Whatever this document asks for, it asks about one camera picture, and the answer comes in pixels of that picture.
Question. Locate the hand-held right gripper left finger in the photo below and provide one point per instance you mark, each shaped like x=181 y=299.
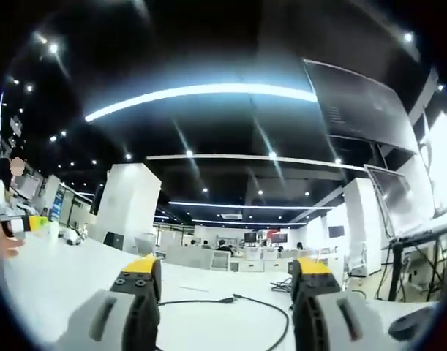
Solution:
x=109 y=318

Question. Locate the small dark monitor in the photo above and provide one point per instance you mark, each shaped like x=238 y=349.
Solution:
x=398 y=197

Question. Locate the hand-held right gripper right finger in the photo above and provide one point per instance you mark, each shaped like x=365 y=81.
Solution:
x=340 y=318

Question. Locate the black box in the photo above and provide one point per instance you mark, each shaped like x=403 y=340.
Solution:
x=113 y=239

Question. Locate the person's left hand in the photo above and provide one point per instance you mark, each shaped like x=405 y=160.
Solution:
x=7 y=249

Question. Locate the white office chair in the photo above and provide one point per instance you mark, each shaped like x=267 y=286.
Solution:
x=356 y=261

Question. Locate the black wall screen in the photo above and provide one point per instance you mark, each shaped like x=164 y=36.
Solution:
x=336 y=231

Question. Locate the bright white screen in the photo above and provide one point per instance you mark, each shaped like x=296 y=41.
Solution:
x=444 y=157

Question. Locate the black round object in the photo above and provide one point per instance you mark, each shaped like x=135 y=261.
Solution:
x=415 y=323

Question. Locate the white square pillar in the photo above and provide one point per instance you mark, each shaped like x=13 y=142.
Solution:
x=128 y=204
x=364 y=223

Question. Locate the white desk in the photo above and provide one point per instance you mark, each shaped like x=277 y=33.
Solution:
x=216 y=325

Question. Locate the black monitor stand frame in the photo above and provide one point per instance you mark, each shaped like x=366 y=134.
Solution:
x=396 y=270

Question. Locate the large dark monitor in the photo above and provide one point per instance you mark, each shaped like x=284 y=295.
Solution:
x=366 y=106

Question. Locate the long ceiling light strip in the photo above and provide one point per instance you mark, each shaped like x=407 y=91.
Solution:
x=194 y=91

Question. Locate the blue lit display screen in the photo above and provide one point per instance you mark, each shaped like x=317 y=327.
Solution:
x=58 y=204

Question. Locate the white cup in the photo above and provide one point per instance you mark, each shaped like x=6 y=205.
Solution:
x=54 y=229

